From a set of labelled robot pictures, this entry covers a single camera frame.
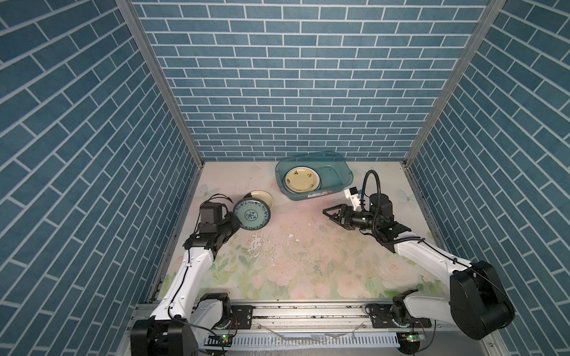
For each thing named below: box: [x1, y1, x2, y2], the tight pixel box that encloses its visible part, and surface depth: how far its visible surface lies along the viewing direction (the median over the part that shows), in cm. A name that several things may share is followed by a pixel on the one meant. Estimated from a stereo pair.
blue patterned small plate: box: [233, 197, 271, 231], surface depth 90 cm
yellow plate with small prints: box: [282, 166, 322, 194], surface depth 111 cm
